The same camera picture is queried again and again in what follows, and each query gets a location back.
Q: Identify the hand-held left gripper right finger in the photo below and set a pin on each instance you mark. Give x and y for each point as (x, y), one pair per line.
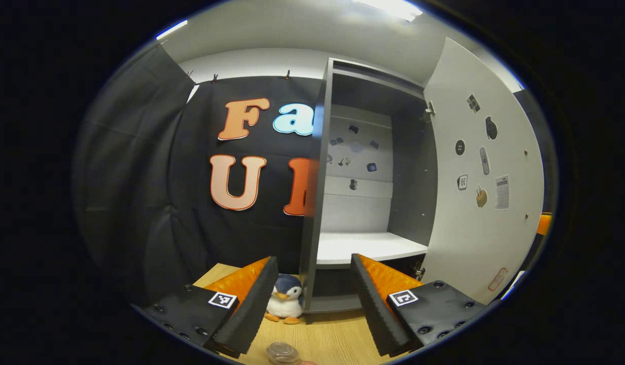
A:
(376, 309)

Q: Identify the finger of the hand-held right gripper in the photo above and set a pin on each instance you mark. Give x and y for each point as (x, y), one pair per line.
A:
(544, 224)

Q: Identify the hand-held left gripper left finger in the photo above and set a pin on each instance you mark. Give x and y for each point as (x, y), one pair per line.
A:
(254, 304)

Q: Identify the clear bottle with red label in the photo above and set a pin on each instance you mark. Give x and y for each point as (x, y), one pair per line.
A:
(283, 352)

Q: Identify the white cabinet door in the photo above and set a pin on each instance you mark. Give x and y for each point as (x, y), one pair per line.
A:
(470, 243)

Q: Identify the grey cabinet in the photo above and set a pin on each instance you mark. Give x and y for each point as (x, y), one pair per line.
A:
(414, 192)

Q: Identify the metal door hinge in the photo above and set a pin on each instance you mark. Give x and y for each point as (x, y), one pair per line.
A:
(430, 109)
(420, 272)

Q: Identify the white cabinet shelf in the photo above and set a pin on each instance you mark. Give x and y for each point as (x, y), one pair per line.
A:
(363, 246)

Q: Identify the penguin plush toy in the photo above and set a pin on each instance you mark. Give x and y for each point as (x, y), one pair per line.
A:
(286, 304)

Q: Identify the black backdrop cloth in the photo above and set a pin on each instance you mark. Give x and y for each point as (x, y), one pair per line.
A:
(140, 177)

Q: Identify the long ceiling light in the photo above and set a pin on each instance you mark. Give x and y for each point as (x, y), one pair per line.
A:
(393, 7)

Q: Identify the narrow ceiling light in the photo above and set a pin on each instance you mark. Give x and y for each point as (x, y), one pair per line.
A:
(171, 29)

